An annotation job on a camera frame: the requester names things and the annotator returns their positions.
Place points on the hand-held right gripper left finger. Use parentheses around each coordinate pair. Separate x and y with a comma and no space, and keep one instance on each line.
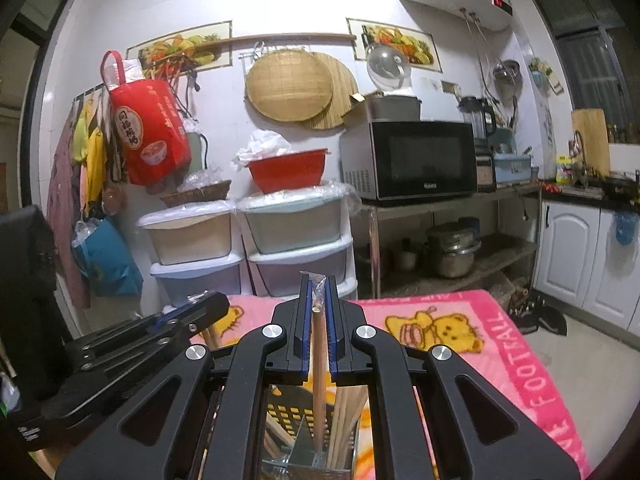
(307,320)

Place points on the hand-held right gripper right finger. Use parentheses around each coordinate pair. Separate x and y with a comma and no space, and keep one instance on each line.
(328,320)

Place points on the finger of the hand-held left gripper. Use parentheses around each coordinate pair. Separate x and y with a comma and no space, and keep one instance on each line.
(210,307)
(130,347)

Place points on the wooden chopstick pair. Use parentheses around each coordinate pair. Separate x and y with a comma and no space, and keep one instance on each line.
(318,360)

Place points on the green plastic utensil basket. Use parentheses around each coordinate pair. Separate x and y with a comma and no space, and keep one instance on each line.
(302,442)

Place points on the beige plastic storage drawers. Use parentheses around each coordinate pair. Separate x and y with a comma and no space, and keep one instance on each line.
(187,240)

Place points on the blue tote bag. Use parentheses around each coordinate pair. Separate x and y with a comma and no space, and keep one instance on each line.
(110,260)

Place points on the pale green storage drawers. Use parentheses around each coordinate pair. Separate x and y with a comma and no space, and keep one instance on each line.
(295,230)

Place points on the small steel pot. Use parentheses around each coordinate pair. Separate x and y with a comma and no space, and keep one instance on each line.
(405,257)

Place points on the bundle of chopsticks in basket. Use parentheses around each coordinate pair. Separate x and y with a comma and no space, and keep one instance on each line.
(347,420)

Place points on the hanging aprons and clothes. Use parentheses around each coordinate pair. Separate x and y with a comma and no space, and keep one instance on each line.
(65,185)

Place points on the brown wicker basket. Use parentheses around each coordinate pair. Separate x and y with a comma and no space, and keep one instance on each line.
(197,194)

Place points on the thin chopsticks in basket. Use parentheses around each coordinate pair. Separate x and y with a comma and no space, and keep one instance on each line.
(275,435)

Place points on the metal shelf table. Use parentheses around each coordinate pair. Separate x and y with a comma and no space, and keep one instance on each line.
(400,212)

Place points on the steel pressure cooker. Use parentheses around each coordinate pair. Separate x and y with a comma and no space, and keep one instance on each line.
(452,255)

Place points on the red plastic basin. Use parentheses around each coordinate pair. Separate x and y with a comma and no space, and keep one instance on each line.
(290,170)

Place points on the pale green jug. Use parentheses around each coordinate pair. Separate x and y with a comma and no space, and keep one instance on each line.
(196,152)

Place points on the white plastic bag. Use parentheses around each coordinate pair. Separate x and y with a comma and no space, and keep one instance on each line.
(260,145)

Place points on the pink printed blanket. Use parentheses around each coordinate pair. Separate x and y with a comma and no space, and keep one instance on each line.
(500,360)

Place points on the black microwave oven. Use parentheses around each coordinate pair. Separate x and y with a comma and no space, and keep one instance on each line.
(415,160)

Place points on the red shopping bag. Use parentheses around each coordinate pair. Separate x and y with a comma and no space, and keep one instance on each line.
(150,130)

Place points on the pile of dark shoes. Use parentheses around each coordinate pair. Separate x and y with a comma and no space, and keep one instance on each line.
(540,315)

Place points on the grey box on microwave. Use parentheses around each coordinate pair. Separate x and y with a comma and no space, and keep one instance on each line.
(387,107)

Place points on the round bamboo mat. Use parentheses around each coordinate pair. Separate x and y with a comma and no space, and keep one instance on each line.
(345,95)

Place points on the round bamboo tray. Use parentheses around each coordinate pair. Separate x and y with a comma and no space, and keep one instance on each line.
(287,85)

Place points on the light blue bread box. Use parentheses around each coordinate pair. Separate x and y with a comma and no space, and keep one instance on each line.
(512,167)

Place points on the black blender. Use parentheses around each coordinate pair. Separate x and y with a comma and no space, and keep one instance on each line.
(477,117)

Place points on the white kitchen cabinet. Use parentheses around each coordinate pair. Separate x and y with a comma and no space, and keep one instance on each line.
(575,260)

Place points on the glass pot lid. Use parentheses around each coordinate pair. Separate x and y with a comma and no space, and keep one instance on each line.
(389,66)

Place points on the long wooden rolling pin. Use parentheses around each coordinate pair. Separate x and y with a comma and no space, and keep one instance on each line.
(280,39)

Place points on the black cluttered kitchen countertop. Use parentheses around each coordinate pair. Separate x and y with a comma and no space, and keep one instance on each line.
(590,191)

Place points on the metal faucet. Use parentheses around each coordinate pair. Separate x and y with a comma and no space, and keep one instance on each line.
(580,160)

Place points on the hanging metal strainer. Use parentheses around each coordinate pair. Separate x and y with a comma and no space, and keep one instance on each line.
(507,71)

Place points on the blue hanging cloth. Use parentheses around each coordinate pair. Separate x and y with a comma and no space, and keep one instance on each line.
(624,229)

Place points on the wooden cutting board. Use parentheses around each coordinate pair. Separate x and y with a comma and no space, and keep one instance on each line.
(591,142)

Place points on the dark window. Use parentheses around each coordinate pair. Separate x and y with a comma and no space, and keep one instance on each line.
(590,20)

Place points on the fruit wall poster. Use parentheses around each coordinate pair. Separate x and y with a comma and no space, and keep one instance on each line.
(180,47)
(395,42)

